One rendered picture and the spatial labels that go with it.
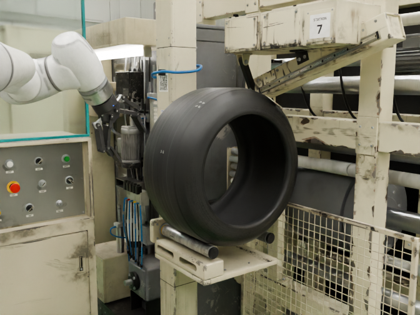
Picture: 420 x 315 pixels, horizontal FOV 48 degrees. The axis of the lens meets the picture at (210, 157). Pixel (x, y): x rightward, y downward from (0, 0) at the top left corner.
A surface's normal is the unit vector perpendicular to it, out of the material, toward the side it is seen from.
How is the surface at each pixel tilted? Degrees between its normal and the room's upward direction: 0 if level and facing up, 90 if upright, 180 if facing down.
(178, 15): 90
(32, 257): 90
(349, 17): 90
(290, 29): 90
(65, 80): 126
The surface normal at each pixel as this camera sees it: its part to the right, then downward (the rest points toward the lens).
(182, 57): 0.59, 0.12
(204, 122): -0.04, -0.37
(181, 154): -0.18, -0.07
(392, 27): 0.56, -0.19
